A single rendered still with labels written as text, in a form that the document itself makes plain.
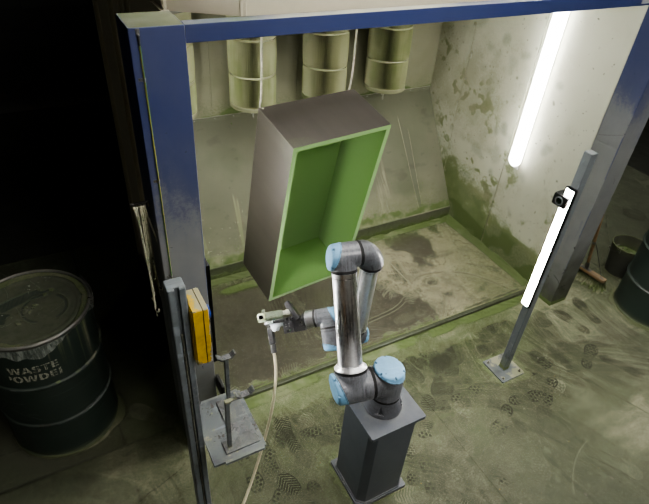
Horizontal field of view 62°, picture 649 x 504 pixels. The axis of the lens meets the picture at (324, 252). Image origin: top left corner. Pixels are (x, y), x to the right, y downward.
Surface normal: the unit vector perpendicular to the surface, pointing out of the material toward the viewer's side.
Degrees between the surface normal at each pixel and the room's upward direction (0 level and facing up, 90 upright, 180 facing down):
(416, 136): 57
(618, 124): 90
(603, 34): 90
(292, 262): 12
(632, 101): 90
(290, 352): 0
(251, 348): 0
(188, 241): 90
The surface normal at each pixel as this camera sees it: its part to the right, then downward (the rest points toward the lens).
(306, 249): 0.17, -0.66
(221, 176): 0.44, 0.04
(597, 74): -0.88, 0.24
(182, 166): 0.47, 0.56
